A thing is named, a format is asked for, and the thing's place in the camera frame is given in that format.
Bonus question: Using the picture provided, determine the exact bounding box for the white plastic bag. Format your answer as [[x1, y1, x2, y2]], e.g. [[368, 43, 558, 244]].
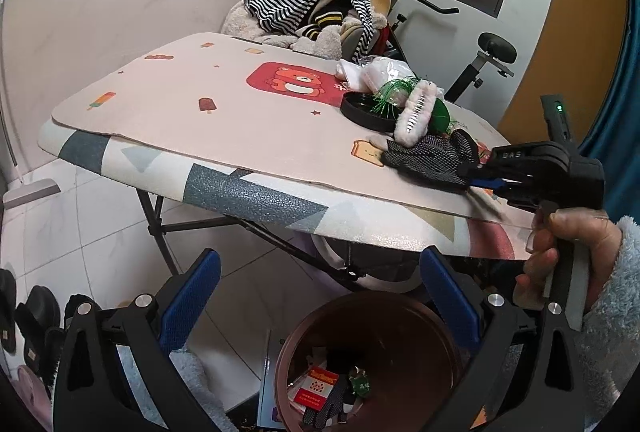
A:
[[335, 56, 427, 94]]

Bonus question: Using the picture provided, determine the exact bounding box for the black dotted glove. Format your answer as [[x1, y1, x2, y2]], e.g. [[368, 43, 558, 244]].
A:
[[379, 128, 477, 189], [301, 376, 352, 431]]

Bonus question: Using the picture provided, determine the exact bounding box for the green tinsel ornament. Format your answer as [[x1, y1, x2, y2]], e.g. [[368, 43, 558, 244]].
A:
[[372, 76, 454, 136]]

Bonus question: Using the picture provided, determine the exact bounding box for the patterned folding table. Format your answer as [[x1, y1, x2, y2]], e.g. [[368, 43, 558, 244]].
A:
[[37, 31, 536, 293]]

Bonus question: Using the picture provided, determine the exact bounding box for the orange wooden panel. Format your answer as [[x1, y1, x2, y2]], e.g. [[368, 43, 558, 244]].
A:
[[496, 0, 630, 148]]

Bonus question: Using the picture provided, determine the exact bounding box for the black exercise bike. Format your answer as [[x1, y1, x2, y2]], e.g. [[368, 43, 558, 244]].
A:
[[364, 0, 518, 105]]

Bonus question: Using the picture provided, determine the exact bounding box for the white flat board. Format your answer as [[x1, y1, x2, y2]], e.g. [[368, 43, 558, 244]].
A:
[[2, 178, 59, 207]]

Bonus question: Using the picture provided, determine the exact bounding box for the cartoon printed table mat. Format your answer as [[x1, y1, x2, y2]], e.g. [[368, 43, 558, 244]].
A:
[[51, 31, 531, 233]]

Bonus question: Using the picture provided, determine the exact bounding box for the red white packet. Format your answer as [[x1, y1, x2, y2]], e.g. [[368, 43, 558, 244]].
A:
[[291, 363, 342, 417]]

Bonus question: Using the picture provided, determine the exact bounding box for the black yellow striped jacket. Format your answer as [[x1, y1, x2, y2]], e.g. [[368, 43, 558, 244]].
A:
[[297, 0, 347, 44]]

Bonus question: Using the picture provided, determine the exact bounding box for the pink fluffy hair clip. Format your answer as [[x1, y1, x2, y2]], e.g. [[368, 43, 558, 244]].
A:
[[394, 79, 447, 149]]

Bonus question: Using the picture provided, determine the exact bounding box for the red cloth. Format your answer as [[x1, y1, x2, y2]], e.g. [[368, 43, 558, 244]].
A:
[[372, 24, 397, 59]]

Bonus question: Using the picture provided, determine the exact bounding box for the person's right forearm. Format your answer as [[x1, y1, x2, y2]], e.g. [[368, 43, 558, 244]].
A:
[[580, 217, 640, 432]]

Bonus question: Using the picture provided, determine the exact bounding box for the black slipper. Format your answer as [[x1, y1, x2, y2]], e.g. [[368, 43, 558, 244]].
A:
[[14, 284, 63, 375], [0, 268, 17, 355], [63, 293, 103, 330]]

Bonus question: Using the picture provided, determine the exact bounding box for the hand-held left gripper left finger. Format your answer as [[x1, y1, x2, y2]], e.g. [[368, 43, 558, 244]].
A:
[[52, 248, 223, 432]]

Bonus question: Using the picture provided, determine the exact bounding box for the black white striped shirt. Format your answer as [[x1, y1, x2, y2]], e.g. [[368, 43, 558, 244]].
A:
[[243, 0, 376, 63]]

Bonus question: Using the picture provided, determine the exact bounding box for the black round lid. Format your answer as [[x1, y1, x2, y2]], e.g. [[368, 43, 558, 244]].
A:
[[340, 91, 402, 133]]

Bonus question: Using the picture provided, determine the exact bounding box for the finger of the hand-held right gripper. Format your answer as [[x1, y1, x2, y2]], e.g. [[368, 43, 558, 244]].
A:
[[456, 156, 503, 180], [469, 178, 533, 209]]

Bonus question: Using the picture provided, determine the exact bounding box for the person's right hand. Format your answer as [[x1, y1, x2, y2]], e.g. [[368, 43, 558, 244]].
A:
[[514, 207, 622, 310]]

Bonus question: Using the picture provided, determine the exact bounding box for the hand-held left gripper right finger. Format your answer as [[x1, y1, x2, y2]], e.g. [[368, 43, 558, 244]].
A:
[[420, 246, 586, 432]]

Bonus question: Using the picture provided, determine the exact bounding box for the blue curtain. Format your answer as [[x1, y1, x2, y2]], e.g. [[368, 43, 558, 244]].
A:
[[577, 0, 640, 223]]

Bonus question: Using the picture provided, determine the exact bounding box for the pink slipper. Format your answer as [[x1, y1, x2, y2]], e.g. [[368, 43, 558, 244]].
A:
[[7, 364, 53, 430]]

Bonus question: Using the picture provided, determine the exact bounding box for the white fluffy garment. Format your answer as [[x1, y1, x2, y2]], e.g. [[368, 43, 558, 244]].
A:
[[220, 4, 341, 60]]

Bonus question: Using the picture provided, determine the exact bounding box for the brown plastic bin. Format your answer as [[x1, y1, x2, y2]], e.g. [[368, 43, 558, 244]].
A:
[[274, 294, 463, 432]]

